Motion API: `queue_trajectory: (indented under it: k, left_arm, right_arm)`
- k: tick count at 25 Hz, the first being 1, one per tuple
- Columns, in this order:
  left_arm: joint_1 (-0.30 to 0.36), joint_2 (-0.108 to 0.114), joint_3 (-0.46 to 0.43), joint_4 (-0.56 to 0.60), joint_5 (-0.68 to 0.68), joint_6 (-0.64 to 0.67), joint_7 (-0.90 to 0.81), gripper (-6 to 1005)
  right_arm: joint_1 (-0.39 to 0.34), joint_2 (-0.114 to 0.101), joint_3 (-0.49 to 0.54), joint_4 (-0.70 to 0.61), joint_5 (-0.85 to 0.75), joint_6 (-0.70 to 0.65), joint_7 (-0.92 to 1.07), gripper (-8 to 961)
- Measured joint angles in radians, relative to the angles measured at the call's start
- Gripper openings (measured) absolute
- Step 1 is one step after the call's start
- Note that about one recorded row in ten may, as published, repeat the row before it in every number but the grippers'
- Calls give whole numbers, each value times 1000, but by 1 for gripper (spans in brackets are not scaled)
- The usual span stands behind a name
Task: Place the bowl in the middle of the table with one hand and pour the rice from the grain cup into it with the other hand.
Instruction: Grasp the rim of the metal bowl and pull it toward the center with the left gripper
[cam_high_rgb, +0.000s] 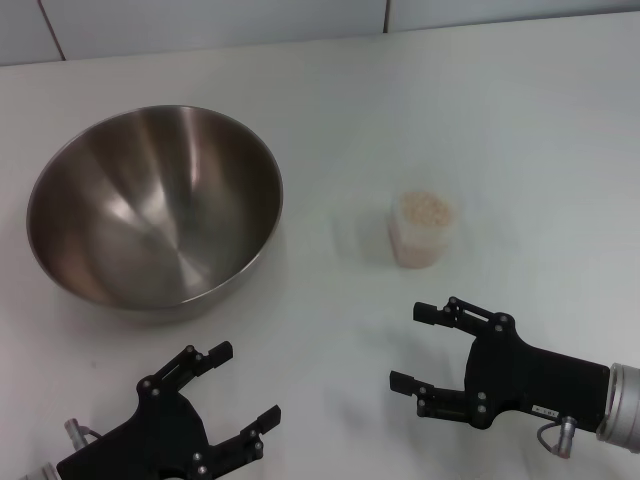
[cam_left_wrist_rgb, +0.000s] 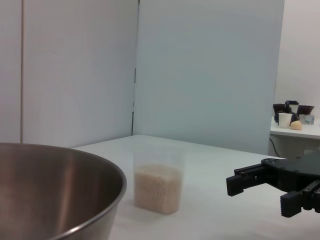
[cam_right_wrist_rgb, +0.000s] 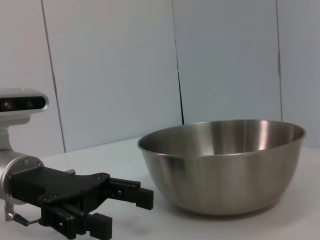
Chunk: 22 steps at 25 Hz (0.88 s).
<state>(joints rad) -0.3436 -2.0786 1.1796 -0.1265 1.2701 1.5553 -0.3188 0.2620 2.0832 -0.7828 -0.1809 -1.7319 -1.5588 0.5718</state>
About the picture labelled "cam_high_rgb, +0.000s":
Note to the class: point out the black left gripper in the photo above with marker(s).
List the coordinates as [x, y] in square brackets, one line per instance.
[160, 435]

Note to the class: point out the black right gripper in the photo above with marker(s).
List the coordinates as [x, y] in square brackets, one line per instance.
[530, 380]

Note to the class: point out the clear plastic cup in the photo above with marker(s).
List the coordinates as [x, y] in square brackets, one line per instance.
[400, 250]

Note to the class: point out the large stainless steel bowl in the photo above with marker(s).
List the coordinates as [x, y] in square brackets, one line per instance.
[150, 210]

